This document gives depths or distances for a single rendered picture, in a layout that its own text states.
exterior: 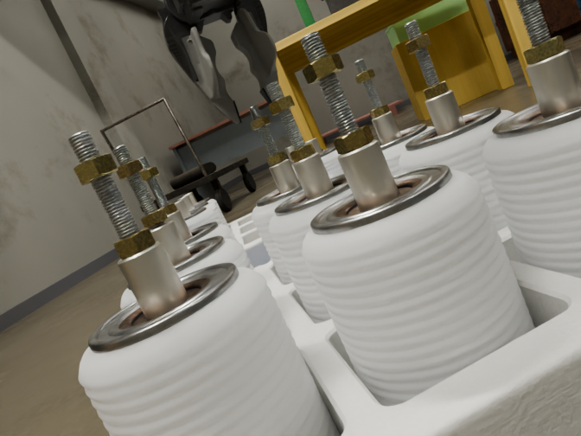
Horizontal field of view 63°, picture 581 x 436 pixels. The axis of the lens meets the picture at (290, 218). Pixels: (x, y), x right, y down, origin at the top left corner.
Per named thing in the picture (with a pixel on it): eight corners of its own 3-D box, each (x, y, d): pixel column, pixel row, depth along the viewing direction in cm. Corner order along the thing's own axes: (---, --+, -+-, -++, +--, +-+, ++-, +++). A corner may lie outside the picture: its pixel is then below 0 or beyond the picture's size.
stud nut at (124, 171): (123, 180, 34) (117, 169, 34) (144, 170, 34) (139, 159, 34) (119, 180, 32) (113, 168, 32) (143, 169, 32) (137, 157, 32)
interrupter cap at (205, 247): (195, 272, 29) (190, 263, 29) (109, 304, 32) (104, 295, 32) (242, 234, 36) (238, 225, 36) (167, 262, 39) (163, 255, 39)
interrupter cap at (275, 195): (321, 176, 51) (318, 169, 51) (332, 179, 44) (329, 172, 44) (258, 204, 51) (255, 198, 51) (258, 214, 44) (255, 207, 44)
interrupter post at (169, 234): (184, 268, 33) (162, 226, 32) (157, 278, 34) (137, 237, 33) (200, 256, 35) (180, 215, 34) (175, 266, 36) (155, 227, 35)
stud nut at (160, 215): (147, 227, 35) (142, 217, 34) (169, 217, 35) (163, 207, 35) (145, 229, 33) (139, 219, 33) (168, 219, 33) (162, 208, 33)
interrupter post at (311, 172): (342, 188, 36) (325, 148, 35) (325, 200, 34) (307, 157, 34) (319, 195, 38) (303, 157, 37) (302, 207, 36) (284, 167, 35)
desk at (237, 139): (218, 196, 585) (192, 142, 574) (318, 151, 552) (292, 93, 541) (198, 208, 516) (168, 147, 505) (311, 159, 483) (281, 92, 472)
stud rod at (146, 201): (161, 246, 34) (112, 150, 33) (174, 240, 35) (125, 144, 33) (161, 247, 33) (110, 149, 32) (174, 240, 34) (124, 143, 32)
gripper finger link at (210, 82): (214, 125, 41) (181, 16, 39) (209, 132, 46) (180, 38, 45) (249, 115, 41) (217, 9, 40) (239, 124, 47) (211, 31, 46)
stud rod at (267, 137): (285, 176, 47) (252, 105, 45) (278, 179, 47) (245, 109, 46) (290, 174, 47) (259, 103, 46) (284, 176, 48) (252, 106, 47)
